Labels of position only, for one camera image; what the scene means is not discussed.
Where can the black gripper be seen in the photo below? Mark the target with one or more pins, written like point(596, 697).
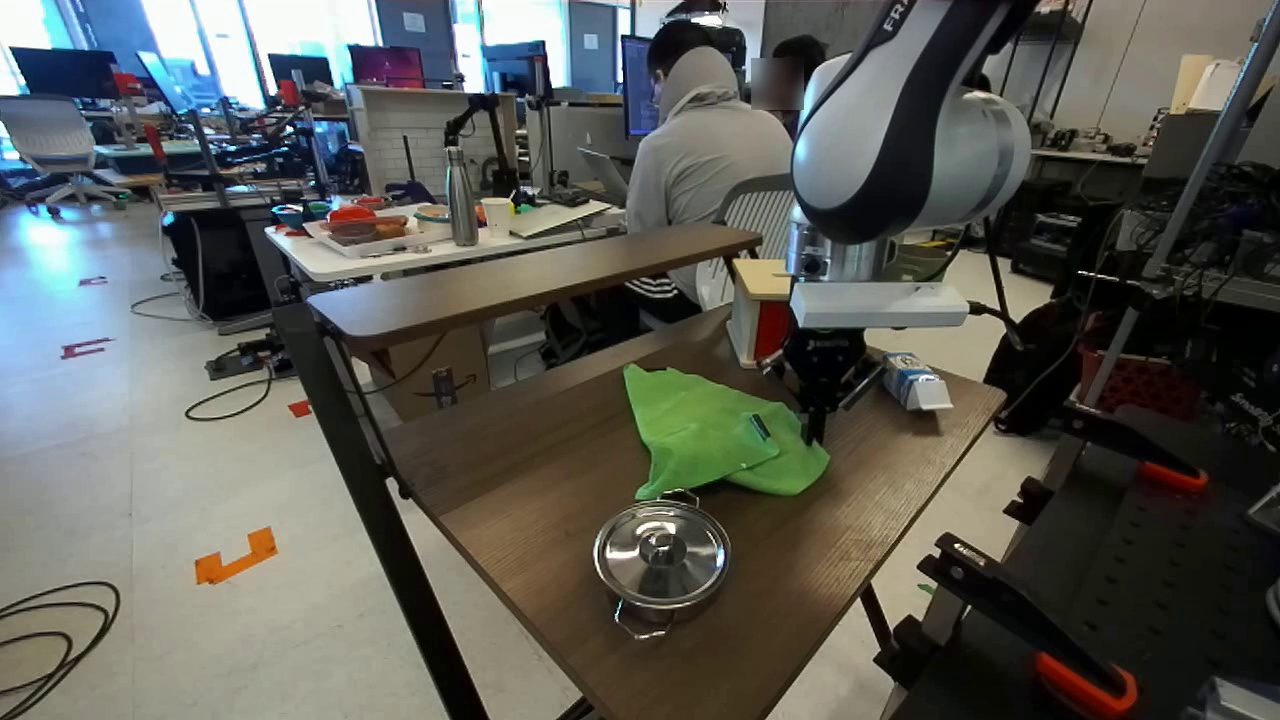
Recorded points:
point(831, 366)

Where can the green towel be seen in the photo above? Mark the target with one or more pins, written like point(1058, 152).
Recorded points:
point(710, 433)

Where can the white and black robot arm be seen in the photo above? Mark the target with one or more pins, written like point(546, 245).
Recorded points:
point(893, 139)

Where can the blue and white carton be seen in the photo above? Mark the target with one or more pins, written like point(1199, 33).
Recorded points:
point(913, 384)

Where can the cream and red box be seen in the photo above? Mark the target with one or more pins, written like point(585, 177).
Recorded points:
point(763, 316)

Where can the steel pot with lid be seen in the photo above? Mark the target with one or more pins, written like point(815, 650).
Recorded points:
point(659, 566)

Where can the person in grey hoodie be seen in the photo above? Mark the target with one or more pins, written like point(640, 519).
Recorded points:
point(707, 141)

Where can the dark wooden shelf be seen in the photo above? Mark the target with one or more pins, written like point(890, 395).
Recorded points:
point(429, 302)

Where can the steel water bottle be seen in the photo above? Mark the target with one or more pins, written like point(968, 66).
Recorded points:
point(460, 205)

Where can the white desk with clutter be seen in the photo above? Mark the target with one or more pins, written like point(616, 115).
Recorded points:
point(426, 243)

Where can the orange handled clamp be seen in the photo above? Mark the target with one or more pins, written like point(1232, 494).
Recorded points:
point(1061, 663)

